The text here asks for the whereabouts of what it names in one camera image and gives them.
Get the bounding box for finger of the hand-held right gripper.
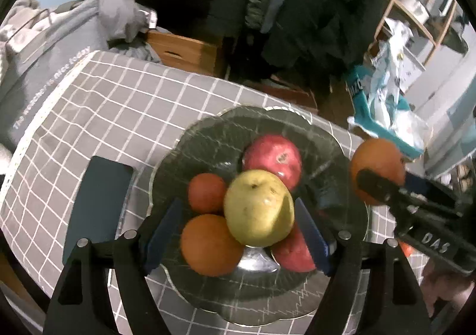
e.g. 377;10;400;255
404;170;466;206
356;167;418;217

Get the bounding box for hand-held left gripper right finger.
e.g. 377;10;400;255
294;197;432;335

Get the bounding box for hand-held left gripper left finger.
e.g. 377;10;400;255
44;198;184;335

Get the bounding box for red apple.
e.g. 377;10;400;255
242;135;303;190
271;225;317;273

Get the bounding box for large orange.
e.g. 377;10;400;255
180;214;244;277

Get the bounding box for yellow pear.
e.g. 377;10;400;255
224;169;295;247

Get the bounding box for scalloped clear glass plate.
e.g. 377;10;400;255
149;106;370;326

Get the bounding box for person's right hand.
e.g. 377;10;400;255
420;258;471;319

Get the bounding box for dark smartphone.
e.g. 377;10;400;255
62;155;134;265

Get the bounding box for teal cardboard box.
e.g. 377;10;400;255
346;65;426;159

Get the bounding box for white cabinet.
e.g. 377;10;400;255
405;48;476;176

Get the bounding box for white plastic bags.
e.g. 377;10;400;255
366;20;428;146

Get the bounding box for grey metal pot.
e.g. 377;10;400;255
403;0;430;23

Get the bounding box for black coat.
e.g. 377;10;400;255
260;0;387;79

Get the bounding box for wooden shelf rack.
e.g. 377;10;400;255
374;0;470;68

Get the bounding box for wooden box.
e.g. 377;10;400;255
147;30;218;75

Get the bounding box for grey tote bag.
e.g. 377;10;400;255
0;0;160;142

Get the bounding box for crumpled grey garment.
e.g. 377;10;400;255
87;0;149;47

